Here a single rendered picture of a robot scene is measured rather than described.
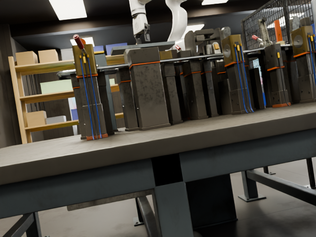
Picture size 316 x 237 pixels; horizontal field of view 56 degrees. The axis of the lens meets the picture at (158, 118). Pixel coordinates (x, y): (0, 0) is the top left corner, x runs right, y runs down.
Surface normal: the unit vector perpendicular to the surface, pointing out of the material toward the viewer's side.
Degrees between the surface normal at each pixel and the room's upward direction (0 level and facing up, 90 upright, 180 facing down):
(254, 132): 90
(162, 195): 90
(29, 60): 90
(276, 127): 90
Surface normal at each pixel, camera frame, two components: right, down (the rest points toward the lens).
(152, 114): 0.24, -0.03
